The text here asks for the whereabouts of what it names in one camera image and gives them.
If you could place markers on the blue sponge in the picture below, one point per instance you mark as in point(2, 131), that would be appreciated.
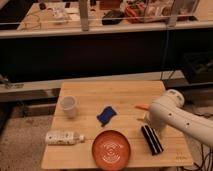
point(105, 116)

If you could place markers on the black bag on shelf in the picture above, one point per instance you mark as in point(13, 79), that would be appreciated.
point(112, 17)

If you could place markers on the red orange cloth pile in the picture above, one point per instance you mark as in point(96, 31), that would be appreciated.
point(135, 12)

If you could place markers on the white plastic bottle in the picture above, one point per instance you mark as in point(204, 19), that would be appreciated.
point(63, 138)

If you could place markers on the orange carrot piece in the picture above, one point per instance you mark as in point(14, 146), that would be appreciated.
point(142, 107)

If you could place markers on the orange round plate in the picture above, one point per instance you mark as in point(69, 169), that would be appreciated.
point(111, 150)

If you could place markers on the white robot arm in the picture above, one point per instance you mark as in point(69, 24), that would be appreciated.
point(167, 110)

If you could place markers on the grey metal post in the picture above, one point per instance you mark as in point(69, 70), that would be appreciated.
point(83, 9)

